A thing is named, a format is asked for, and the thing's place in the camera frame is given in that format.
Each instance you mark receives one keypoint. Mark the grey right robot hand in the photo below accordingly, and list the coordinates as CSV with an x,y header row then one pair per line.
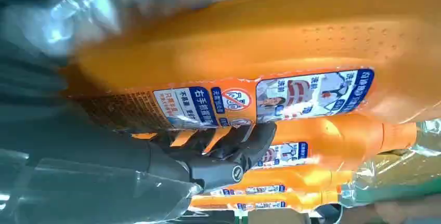
x,y
86,167

